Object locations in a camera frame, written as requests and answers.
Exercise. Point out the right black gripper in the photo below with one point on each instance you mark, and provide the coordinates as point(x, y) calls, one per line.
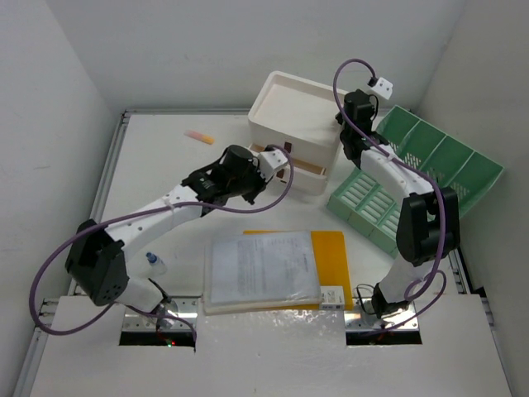
point(374, 109)

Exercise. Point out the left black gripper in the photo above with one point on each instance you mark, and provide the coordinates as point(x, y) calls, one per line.
point(254, 168)

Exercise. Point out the white three-drawer organizer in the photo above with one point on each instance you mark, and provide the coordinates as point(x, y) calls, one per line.
point(299, 115)

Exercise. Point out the white drawer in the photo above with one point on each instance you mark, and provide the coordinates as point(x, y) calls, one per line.
point(303, 165)

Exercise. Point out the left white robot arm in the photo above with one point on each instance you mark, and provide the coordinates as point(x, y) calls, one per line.
point(98, 260)

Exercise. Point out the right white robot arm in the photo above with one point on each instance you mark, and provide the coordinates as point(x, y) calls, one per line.
point(429, 221)

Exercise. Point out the pink orange highlighter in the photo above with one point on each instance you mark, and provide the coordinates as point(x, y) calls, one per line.
point(198, 136)

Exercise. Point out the green plastic file tray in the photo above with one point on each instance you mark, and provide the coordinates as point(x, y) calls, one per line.
point(368, 208)

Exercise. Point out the clear sleeve with papers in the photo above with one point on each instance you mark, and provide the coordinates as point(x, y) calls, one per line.
point(261, 271)

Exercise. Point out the yellow folder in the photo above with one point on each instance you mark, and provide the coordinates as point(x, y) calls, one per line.
point(329, 250)

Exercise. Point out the small clear blue-capped bottle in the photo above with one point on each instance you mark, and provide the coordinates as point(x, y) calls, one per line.
point(157, 265)

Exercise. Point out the small white box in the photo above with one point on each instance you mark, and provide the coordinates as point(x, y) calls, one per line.
point(332, 298)

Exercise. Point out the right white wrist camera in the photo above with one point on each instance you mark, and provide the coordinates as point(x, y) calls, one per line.
point(381, 87)

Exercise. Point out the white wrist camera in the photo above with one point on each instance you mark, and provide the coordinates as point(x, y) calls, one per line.
point(381, 87)
point(272, 161)

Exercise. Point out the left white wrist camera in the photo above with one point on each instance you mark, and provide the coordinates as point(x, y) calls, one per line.
point(272, 161)

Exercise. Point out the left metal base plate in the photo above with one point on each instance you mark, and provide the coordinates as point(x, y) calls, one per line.
point(182, 312)

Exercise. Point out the metal base plate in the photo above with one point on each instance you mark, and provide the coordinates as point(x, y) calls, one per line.
point(402, 320)
point(182, 312)

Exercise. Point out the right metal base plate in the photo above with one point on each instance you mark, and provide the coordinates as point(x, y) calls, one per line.
point(402, 320)

